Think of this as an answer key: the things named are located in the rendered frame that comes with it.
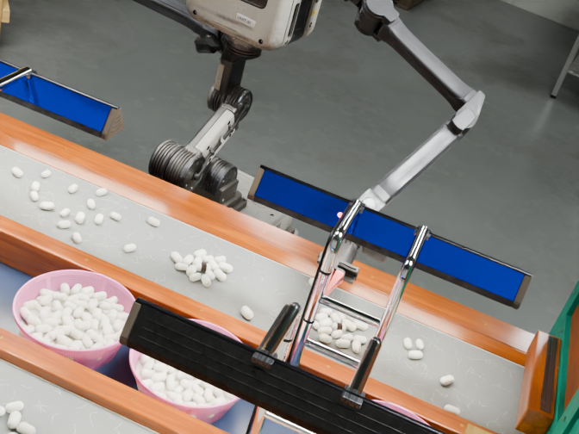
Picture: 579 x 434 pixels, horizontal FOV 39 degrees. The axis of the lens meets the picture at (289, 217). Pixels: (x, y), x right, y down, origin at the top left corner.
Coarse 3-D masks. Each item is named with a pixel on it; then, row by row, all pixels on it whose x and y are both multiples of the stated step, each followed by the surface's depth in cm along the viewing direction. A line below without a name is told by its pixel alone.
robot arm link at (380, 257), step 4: (364, 200) 199; (368, 200) 199; (372, 200) 200; (368, 204) 199; (372, 204) 199; (376, 204) 199; (372, 208) 199; (364, 252) 198; (368, 252) 198; (372, 252) 198; (376, 252) 197; (372, 256) 198; (376, 256) 198; (380, 256) 198; (384, 256) 197; (380, 260) 198; (384, 260) 198
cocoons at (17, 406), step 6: (12, 402) 155; (18, 402) 155; (0, 408) 153; (6, 408) 154; (12, 408) 154; (18, 408) 154; (0, 414) 153; (12, 414) 152; (18, 414) 153; (12, 420) 151; (18, 420) 152; (12, 426) 151; (18, 426) 151; (24, 426) 151; (30, 426) 151; (12, 432) 149; (24, 432) 150; (30, 432) 150
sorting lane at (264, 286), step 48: (0, 192) 212; (48, 192) 217; (96, 240) 205; (144, 240) 210; (192, 240) 215; (192, 288) 199; (240, 288) 204; (288, 288) 208; (336, 288) 213; (432, 336) 207; (432, 384) 192; (480, 384) 196
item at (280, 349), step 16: (288, 320) 137; (272, 336) 133; (288, 336) 146; (256, 352) 130; (272, 352) 130; (288, 352) 149; (368, 352) 135; (368, 368) 132; (352, 384) 128; (352, 400) 126; (256, 416) 157; (272, 416) 156; (256, 432) 159; (304, 432) 155
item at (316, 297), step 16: (352, 208) 173; (336, 224) 168; (336, 240) 164; (416, 240) 168; (336, 256) 165; (416, 256) 164; (320, 272) 167; (400, 272) 162; (320, 288) 169; (400, 288) 162; (320, 304) 172; (336, 304) 170; (304, 320) 174; (368, 320) 168; (384, 320) 167; (304, 336) 176; (384, 336) 169; (320, 352) 176; (336, 352) 176
